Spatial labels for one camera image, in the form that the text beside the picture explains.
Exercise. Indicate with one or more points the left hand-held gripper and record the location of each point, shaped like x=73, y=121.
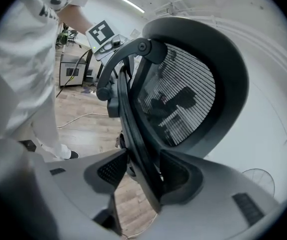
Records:
x=101, y=34

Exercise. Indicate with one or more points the white trousers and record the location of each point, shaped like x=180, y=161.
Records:
x=48, y=129

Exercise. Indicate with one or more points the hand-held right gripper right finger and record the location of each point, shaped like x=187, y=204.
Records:
x=208, y=209

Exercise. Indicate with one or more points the silver black metal box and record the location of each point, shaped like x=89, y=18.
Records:
x=67, y=66

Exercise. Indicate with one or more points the white printed t-shirt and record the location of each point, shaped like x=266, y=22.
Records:
x=21, y=46

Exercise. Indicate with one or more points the person's right black shoe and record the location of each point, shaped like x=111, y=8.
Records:
x=71, y=155

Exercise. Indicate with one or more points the blue cloth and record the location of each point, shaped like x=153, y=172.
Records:
x=87, y=90

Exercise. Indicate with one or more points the person's left forearm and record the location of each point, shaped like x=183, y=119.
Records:
x=76, y=16

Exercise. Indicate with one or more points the framed wall poster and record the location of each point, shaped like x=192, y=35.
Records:
x=134, y=33

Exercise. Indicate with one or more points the white air conditioner unit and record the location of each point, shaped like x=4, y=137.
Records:
x=163, y=10

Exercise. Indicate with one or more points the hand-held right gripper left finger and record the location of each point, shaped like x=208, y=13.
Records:
x=78, y=191

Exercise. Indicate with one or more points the black mesh office chair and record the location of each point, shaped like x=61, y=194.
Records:
x=233, y=71

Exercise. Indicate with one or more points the ceiling light tube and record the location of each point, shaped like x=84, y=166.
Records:
x=132, y=4

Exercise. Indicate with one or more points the black pedestal fan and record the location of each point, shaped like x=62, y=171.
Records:
x=261, y=181

